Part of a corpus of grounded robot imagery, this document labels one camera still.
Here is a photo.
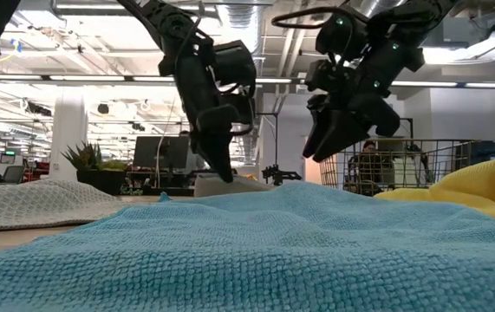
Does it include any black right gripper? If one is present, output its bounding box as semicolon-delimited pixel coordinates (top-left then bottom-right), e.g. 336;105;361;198
302;92;402;164

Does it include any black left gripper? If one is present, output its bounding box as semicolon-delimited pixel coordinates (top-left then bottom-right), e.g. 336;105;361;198
159;41;257;184

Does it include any bright blue microfiber towel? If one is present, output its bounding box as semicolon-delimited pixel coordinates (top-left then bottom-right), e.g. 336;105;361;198
0;180;495;312

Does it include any yellow microfiber towel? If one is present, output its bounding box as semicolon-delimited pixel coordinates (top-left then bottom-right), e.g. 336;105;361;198
373;157;495;226

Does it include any black computer monitor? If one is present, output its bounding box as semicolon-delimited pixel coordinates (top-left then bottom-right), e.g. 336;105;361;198
132;135;191;171

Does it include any small black background robot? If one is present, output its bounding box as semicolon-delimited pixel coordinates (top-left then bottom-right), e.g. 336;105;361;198
261;163;303;186

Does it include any potted green plant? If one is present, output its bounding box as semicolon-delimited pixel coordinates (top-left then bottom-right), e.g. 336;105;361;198
61;140;129;196

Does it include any dark equipment rack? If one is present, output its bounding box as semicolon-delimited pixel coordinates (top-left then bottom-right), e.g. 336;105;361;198
454;139;495;168

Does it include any grey waffle-weave towel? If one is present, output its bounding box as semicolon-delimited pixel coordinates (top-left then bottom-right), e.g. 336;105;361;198
0;178;134;231

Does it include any grey office chair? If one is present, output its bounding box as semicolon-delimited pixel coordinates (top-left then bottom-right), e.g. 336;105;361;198
0;165;27;185

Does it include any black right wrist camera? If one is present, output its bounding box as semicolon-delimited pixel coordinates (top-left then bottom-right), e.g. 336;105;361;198
304;59;348;94

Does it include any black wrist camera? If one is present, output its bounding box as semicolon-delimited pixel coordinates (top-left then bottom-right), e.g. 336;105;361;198
212;39;258;88
304;59;348;94

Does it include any wire mesh basket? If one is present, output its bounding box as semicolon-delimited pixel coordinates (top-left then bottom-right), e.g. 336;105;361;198
318;137;485;197

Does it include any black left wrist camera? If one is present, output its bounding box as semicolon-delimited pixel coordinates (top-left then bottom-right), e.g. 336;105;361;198
212;39;258;88

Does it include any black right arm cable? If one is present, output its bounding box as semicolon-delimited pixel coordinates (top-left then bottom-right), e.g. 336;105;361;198
270;5;353;29

